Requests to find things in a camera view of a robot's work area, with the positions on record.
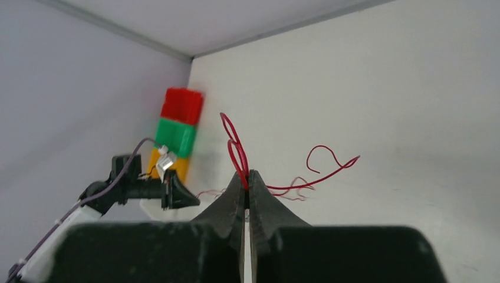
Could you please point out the green plastic bin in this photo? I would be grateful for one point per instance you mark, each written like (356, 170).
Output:
(178, 137)

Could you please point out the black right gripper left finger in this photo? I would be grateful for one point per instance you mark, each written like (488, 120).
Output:
(209, 248)

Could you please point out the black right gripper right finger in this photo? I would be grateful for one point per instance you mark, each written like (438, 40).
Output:
(285, 248)

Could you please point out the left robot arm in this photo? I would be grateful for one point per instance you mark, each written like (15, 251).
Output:
(126, 181)

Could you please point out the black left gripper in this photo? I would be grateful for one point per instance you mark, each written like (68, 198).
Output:
(176, 195)

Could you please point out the red plastic bin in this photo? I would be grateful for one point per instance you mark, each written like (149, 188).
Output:
(182, 105)

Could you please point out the yellow plastic bin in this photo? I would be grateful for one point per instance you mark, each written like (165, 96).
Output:
(181, 166)

